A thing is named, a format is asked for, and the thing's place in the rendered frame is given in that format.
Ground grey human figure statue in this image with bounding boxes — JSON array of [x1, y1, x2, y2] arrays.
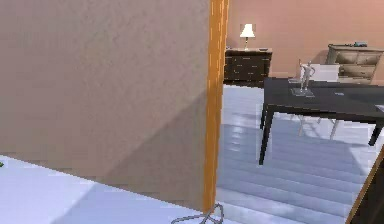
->
[[291, 60, 317, 98]]

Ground orange wooden door frame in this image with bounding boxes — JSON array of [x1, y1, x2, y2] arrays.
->
[[201, 0, 231, 214]]

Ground white shade table lamp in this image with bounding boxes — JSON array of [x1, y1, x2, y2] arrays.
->
[[239, 23, 257, 52]]

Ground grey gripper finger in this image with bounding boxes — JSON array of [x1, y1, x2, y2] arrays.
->
[[196, 205, 226, 224], [170, 202, 223, 224]]

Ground black dining table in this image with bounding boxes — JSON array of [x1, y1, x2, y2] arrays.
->
[[258, 76, 384, 166]]

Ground dark brown chest of drawers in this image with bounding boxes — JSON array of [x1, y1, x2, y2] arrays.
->
[[223, 47, 273, 89]]

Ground white chair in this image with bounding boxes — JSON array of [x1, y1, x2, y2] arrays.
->
[[295, 62, 342, 140]]

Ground dark door with orange edge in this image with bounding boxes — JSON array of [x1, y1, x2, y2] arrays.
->
[[345, 144, 384, 224]]

